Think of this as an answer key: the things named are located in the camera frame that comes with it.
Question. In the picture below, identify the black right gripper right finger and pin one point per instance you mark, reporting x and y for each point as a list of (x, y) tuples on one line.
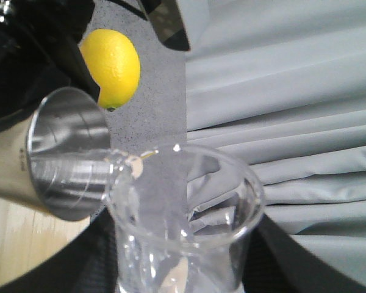
[(278, 262)]

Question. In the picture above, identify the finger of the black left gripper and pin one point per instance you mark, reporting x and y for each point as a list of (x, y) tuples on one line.
[(39, 51)]

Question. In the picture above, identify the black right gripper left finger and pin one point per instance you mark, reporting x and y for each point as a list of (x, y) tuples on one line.
[(87, 264)]

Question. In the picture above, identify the steel jigger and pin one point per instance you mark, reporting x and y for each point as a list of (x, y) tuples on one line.
[(51, 155)]

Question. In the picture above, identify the glass beaker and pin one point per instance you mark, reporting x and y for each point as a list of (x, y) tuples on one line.
[(183, 216)]

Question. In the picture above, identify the wooden cutting board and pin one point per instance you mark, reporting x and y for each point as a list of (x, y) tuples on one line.
[(29, 237)]

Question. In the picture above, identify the yellow lemon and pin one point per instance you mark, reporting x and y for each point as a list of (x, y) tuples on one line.
[(114, 65)]

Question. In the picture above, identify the wooden dish rack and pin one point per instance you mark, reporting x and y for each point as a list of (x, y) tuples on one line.
[(166, 21)]

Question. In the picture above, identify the grey curtain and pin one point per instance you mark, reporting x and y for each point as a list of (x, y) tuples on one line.
[(282, 85)]

